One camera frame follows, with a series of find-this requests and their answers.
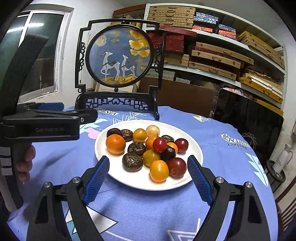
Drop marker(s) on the wooden chair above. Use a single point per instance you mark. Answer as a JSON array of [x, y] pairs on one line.
[[286, 216]]

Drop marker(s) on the person's left hand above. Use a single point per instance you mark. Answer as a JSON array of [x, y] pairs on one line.
[[25, 165]]

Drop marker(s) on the black panel behind table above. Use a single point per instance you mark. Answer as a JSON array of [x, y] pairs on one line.
[[257, 124]]

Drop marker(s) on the dark water chestnut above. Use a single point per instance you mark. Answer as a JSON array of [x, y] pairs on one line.
[[132, 162], [127, 134], [114, 131], [137, 148], [168, 138], [168, 154]]

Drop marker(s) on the small round side table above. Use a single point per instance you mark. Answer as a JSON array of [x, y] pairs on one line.
[[275, 179]]

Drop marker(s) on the round deer screen ornament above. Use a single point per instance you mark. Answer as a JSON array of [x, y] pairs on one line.
[[118, 53]]

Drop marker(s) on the white round plate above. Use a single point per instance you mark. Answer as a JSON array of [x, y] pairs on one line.
[[141, 179]]

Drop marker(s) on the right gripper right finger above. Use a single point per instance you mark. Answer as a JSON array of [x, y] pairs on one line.
[[248, 220]]

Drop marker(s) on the pale beige round fruit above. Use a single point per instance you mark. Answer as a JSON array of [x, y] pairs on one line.
[[152, 130]]

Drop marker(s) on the white thermos jug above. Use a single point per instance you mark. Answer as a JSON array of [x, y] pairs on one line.
[[284, 158]]

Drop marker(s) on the white wall shelf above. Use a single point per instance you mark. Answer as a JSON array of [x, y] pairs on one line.
[[261, 62]]

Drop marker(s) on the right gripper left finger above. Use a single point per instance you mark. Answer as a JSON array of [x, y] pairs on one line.
[[48, 220]]

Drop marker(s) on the window with white frame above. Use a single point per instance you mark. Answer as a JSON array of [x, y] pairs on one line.
[[32, 50]]

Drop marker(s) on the orange tangerine with stem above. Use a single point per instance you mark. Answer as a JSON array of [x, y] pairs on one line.
[[149, 142]]

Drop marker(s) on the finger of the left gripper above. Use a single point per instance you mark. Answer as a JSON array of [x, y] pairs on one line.
[[55, 106], [83, 115]]

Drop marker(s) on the blue patterned tablecloth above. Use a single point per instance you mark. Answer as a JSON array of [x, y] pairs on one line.
[[121, 212]]

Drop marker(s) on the orange cherry tomato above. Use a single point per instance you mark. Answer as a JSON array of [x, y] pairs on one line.
[[139, 135], [174, 146], [149, 156], [159, 171]]

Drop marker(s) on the red cherry tomato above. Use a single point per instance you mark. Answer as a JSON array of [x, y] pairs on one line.
[[182, 145], [159, 145], [177, 167]]

